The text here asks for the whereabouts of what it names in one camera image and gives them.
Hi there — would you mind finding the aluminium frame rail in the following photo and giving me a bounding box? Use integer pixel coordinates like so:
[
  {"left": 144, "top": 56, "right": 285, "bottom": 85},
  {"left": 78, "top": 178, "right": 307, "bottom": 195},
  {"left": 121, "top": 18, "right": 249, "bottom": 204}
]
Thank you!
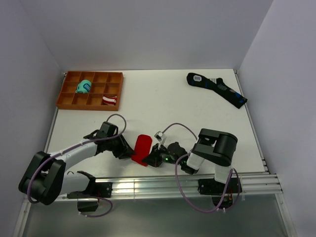
[{"left": 23, "top": 172, "right": 283, "bottom": 203}]

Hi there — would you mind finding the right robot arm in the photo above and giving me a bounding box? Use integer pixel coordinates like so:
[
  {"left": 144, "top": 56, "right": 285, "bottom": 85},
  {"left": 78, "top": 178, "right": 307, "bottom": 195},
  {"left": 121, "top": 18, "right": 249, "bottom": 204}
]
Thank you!
[{"left": 142, "top": 128, "right": 238, "bottom": 193}]

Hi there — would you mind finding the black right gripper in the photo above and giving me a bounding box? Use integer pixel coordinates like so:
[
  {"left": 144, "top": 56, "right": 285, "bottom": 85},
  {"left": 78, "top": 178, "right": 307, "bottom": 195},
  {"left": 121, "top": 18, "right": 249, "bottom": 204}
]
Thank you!
[{"left": 143, "top": 143, "right": 182, "bottom": 167}]

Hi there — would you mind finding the red Santa sock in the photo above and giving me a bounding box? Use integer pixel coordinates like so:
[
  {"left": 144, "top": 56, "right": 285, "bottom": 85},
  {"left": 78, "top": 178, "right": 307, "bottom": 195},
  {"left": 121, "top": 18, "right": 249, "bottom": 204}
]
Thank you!
[{"left": 131, "top": 134, "right": 152, "bottom": 166}]

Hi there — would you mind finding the wooden compartment tray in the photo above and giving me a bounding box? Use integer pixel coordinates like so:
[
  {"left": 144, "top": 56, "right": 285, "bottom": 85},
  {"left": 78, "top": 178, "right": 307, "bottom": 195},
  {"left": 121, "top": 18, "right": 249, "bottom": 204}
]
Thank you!
[{"left": 56, "top": 71, "right": 123, "bottom": 111}]

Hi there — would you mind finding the black and blue sock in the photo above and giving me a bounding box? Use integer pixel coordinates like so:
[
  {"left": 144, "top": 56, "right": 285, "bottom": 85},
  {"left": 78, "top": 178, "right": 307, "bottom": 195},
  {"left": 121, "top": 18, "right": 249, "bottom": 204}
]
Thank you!
[{"left": 186, "top": 73, "right": 247, "bottom": 109}]

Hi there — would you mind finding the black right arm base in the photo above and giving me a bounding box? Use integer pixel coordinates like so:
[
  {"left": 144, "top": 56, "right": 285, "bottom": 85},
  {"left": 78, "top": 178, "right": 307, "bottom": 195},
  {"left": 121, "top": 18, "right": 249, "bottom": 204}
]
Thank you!
[{"left": 197, "top": 178, "right": 242, "bottom": 196}]

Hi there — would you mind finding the teal rolled sock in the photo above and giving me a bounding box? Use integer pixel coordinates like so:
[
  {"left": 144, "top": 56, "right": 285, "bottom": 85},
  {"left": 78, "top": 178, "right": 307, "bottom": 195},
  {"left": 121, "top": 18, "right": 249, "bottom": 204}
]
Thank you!
[{"left": 76, "top": 79, "right": 92, "bottom": 93}]

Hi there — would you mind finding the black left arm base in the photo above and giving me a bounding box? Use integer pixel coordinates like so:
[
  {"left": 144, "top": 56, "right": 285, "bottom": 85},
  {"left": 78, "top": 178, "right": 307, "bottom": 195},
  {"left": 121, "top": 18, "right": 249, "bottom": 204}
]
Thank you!
[{"left": 67, "top": 182, "right": 113, "bottom": 199}]

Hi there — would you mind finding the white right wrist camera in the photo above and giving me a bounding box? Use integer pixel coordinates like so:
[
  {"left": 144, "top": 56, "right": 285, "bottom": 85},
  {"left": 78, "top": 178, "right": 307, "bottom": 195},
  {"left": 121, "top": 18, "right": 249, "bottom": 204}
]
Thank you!
[{"left": 154, "top": 131, "right": 166, "bottom": 149}]

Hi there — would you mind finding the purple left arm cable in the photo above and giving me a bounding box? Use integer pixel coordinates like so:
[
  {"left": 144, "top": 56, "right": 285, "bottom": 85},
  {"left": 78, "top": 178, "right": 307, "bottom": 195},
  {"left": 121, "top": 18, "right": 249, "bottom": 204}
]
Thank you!
[{"left": 26, "top": 113, "right": 127, "bottom": 218}]

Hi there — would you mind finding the red white striped rolled sock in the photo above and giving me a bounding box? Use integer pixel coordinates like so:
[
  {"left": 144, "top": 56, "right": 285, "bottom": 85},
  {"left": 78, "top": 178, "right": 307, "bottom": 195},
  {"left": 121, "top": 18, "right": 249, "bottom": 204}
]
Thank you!
[{"left": 102, "top": 96, "right": 117, "bottom": 106}]

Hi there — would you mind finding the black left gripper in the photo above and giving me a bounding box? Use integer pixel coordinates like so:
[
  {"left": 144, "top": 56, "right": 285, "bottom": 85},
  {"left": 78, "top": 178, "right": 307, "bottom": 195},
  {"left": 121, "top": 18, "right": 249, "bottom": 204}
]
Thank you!
[{"left": 106, "top": 134, "right": 135, "bottom": 159}]

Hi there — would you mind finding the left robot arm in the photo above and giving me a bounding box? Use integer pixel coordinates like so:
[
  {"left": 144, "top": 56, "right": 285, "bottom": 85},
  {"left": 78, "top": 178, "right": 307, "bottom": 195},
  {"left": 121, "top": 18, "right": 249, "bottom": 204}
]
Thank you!
[{"left": 18, "top": 121, "right": 135, "bottom": 205}]

